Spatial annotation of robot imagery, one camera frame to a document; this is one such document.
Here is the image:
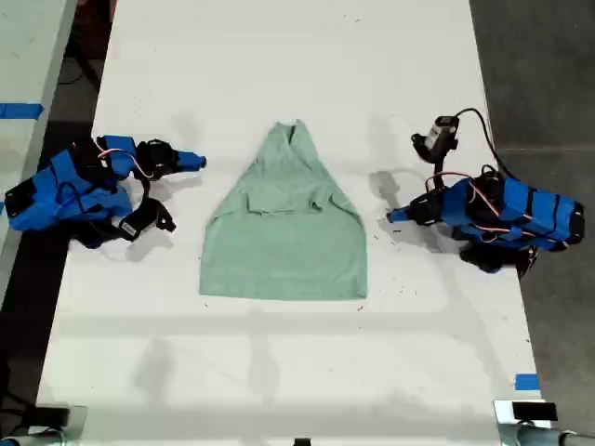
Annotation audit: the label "pale green t-shirt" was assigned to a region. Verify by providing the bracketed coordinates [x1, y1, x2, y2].
[199, 118, 369, 302]

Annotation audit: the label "long blue tape strip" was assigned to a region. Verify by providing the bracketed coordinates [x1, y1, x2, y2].
[0, 102, 46, 120]

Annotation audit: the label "pale side table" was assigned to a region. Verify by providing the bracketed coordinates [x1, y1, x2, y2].
[0, 0, 79, 298]

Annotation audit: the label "short blue tape strip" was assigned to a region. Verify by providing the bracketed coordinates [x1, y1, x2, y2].
[514, 373, 542, 392]

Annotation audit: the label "small black box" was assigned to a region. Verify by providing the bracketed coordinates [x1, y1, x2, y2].
[33, 406, 72, 426]
[510, 401, 559, 422]

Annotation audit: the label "grey metal pipe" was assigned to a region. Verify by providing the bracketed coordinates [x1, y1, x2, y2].
[499, 423, 595, 446]

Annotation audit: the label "red white servo wire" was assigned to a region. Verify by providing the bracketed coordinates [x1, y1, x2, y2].
[97, 147, 155, 180]
[467, 178, 520, 243]

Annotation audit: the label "black camera stalk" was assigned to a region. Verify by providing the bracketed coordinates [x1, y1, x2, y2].
[426, 157, 450, 192]
[141, 196, 178, 234]

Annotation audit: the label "black camera box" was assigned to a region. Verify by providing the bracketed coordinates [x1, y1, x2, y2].
[411, 115, 462, 163]
[117, 211, 157, 243]

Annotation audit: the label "metal table clamp bracket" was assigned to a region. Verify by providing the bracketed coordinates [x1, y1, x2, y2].
[493, 399, 560, 438]
[26, 403, 89, 440]

